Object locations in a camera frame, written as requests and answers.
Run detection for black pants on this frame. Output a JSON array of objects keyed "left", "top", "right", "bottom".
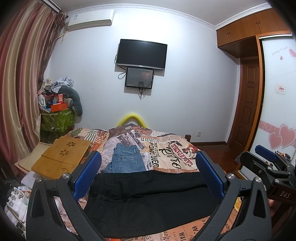
[{"left": 84, "top": 170, "right": 219, "bottom": 238}]

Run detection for orange box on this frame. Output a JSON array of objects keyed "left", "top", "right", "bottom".
[{"left": 51, "top": 102, "right": 68, "bottom": 113}]

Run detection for wall mounted black television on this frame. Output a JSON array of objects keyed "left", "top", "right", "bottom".
[{"left": 115, "top": 39, "right": 168, "bottom": 70}]

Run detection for small black wall monitor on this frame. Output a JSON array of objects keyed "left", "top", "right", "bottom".
[{"left": 125, "top": 67, "right": 154, "bottom": 89}]

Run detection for wooden overhead cabinet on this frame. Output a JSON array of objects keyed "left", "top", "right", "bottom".
[{"left": 216, "top": 9, "right": 289, "bottom": 58}]

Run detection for brown wooden door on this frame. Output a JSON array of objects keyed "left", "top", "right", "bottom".
[{"left": 227, "top": 57, "right": 259, "bottom": 154}]

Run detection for striped red gold curtain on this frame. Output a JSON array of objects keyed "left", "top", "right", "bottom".
[{"left": 1, "top": 1, "right": 67, "bottom": 175}]

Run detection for grey plush pillow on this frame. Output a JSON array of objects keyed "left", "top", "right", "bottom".
[{"left": 58, "top": 86, "right": 83, "bottom": 116}]

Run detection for folded blue jeans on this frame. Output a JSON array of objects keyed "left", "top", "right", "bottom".
[{"left": 102, "top": 143, "right": 146, "bottom": 173}]

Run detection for white wardrobe sliding door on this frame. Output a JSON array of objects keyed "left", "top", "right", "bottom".
[{"left": 245, "top": 31, "right": 295, "bottom": 165}]

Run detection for white air conditioner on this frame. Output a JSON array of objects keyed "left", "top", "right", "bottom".
[{"left": 67, "top": 9, "right": 115, "bottom": 31}]

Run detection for bamboo lap desk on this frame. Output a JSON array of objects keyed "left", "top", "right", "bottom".
[{"left": 32, "top": 136, "right": 91, "bottom": 179}]

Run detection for printed patchwork bedspread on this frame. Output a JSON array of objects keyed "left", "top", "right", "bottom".
[{"left": 54, "top": 123, "right": 242, "bottom": 241}]

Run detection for green storage bag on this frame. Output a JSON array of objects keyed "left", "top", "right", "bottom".
[{"left": 41, "top": 108, "right": 75, "bottom": 132}]

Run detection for yellow foam headboard arch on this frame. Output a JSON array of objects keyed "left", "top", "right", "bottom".
[{"left": 117, "top": 113, "right": 147, "bottom": 128}]

